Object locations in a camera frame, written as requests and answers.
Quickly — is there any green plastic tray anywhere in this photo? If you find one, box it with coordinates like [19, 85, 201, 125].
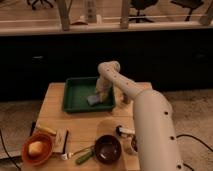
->
[62, 77, 116, 114]

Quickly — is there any black office chair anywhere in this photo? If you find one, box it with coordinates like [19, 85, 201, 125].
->
[129, 0, 158, 23]

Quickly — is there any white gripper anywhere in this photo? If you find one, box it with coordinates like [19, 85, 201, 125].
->
[96, 76, 111, 102]

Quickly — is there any yellow round fruit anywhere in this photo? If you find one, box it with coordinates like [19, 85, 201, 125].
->
[28, 141, 44, 157]

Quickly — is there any black cable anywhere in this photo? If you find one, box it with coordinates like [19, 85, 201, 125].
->
[0, 128, 22, 171]

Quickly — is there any orange bowl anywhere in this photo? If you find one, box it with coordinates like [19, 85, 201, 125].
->
[21, 133, 53, 166]

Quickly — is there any white cup with brown contents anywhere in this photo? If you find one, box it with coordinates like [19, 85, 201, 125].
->
[130, 137, 138, 155]

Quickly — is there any green cup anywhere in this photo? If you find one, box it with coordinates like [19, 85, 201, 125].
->
[123, 93, 131, 104]

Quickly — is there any fork with green handle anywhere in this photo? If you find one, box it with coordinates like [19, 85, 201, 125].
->
[60, 144, 96, 166]

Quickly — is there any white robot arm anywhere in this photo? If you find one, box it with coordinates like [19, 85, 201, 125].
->
[97, 61, 184, 171]

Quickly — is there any blue sponge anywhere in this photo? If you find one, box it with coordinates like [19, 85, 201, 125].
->
[87, 94, 101, 106]

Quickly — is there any dark brown bowl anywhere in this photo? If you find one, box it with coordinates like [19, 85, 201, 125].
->
[94, 135, 122, 165]

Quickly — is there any white black marker tool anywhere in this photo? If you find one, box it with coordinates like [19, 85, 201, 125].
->
[116, 125, 135, 136]

